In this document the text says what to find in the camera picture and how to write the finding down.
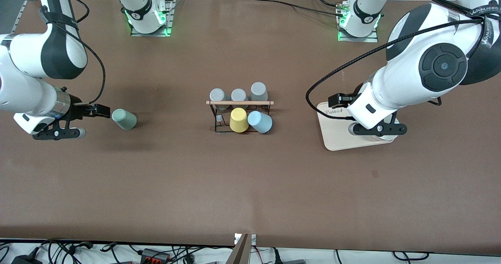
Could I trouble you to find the pale green plastic cup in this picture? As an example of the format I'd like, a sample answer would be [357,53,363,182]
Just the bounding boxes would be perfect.
[112,109,137,131]

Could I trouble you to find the light blue plastic cup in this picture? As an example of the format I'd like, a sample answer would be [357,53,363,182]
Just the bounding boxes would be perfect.
[247,111,273,134]

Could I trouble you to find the cream rectangular tray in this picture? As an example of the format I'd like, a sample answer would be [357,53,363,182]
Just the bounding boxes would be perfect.
[316,100,392,151]

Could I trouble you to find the white bowl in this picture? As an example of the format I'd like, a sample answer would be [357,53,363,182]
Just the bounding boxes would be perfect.
[368,117,401,142]

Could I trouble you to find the yellow plastic cup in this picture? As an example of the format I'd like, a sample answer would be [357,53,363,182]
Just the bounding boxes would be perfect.
[229,108,249,133]

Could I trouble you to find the black and orange connector block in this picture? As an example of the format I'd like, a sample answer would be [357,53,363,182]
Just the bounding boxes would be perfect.
[140,248,171,264]

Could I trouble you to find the black power adapter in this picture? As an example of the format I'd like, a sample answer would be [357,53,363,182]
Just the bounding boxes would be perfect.
[11,254,43,264]

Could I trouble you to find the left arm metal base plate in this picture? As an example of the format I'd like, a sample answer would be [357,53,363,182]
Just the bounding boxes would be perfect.
[337,0,379,43]

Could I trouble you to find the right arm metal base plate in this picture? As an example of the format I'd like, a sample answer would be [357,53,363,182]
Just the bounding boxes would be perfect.
[130,0,175,37]

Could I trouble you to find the long black table cable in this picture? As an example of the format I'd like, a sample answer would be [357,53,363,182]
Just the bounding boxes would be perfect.
[271,0,345,16]

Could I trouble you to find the black wire cup rack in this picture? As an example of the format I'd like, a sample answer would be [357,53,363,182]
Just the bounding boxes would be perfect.
[206,99,274,134]

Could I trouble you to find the silver perforated rail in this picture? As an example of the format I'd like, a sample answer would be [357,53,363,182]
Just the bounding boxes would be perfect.
[12,0,40,36]

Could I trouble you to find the black cable loop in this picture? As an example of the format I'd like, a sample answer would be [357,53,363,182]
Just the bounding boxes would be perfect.
[393,251,430,261]

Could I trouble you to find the aluminium profile with white bracket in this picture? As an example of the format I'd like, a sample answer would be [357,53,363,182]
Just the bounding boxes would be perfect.
[226,233,257,264]

